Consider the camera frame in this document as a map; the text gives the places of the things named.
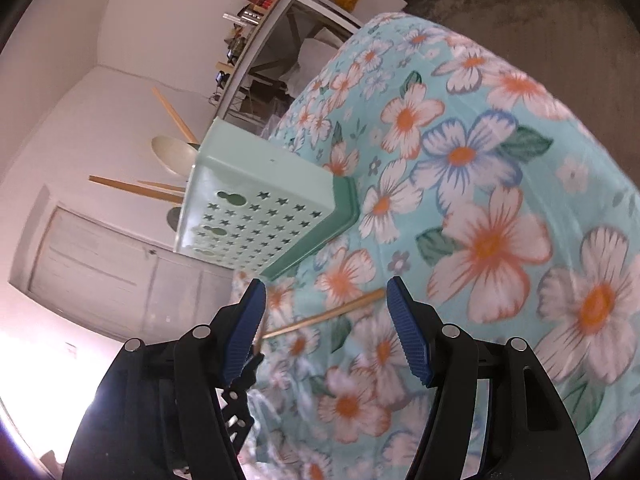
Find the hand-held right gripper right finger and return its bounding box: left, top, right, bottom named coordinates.
left=386, top=276, right=591, bottom=480

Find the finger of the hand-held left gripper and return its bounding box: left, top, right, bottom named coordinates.
left=214, top=352, right=266, bottom=463

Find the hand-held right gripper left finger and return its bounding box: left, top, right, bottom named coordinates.
left=62, top=277, right=268, bottom=480

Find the floral blue blanket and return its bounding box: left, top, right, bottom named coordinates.
left=240, top=12, right=640, bottom=480

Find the single wooden chopstick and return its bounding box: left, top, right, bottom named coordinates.
left=260, top=289, right=387, bottom=339

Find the white box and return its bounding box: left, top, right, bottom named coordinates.
left=357, top=0, right=408, bottom=23

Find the long white table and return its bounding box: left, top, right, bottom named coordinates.
left=207, top=0, right=363, bottom=126

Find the green plastic utensil holder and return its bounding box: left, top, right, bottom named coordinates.
left=172, top=117, right=360, bottom=281

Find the white pillow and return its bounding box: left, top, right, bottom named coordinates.
left=280, top=35, right=341, bottom=91

